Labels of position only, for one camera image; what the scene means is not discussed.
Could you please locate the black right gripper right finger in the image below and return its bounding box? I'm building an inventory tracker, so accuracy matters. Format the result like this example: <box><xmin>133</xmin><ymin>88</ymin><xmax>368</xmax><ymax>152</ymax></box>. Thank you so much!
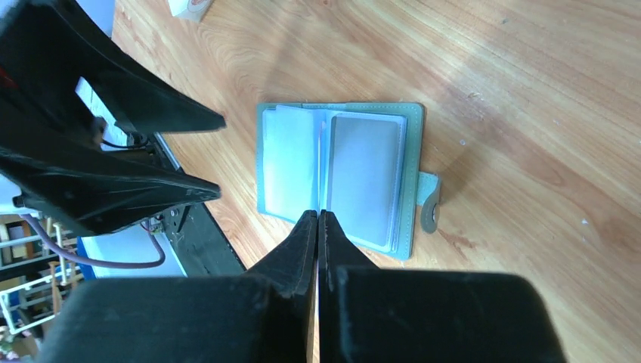
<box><xmin>317</xmin><ymin>211</ymin><xmax>566</xmax><ymax>362</ymax></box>

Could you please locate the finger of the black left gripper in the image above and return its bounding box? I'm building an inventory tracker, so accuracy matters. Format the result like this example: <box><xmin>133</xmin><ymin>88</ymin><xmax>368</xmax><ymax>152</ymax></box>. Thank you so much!
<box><xmin>1</xmin><ymin>90</ymin><xmax>221</xmax><ymax>236</ymax></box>
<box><xmin>1</xmin><ymin>1</ymin><xmax>225</xmax><ymax>134</ymax></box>

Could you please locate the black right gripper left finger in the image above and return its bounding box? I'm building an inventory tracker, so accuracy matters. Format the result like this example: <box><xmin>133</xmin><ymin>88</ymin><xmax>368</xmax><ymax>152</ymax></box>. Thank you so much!
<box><xmin>37</xmin><ymin>210</ymin><xmax>318</xmax><ymax>362</ymax></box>

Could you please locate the teal leather card holder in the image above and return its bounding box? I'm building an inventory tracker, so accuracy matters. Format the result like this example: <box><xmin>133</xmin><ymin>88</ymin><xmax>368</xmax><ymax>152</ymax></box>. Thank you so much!
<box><xmin>256</xmin><ymin>102</ymin><xmax>441</xmax><ymax>260</ymax></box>

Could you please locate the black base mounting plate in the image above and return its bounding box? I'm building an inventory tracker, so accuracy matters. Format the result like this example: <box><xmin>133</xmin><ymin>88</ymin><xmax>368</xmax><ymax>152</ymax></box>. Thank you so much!
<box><xmin>150</xmin><ymin>132</ymin><xmax>247</xmax><ymax>278</ymax></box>

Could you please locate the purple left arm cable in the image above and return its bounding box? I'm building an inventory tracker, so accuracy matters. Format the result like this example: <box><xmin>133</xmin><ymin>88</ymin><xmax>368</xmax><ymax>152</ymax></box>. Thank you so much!
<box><xmin>20</xmin><ymin>213</ymin><xmax>167</xmax><ymax>271</ymax></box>

